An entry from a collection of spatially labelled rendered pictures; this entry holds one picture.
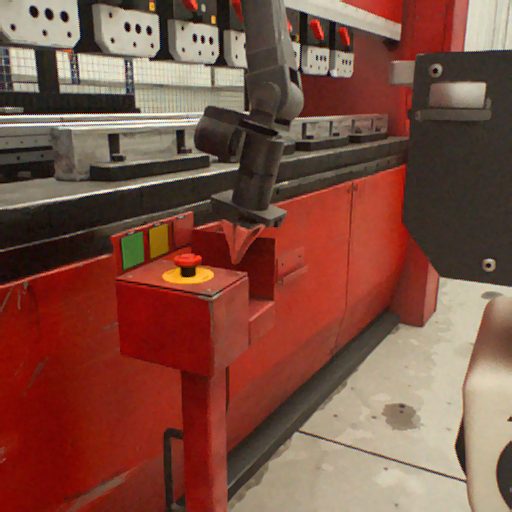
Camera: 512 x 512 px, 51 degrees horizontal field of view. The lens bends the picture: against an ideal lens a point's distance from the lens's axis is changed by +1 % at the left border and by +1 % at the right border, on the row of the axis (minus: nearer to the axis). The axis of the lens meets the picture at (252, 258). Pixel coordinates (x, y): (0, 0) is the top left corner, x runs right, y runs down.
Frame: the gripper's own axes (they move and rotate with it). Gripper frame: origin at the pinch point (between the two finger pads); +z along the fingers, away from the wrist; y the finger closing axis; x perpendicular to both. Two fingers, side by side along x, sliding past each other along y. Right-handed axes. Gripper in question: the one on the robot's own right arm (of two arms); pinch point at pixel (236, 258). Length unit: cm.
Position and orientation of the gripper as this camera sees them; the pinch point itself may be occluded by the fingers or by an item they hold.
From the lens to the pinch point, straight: 82.7
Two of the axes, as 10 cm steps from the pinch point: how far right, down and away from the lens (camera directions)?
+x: -4.5, 2.6, -8.5
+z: -2.3, 8.9, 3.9
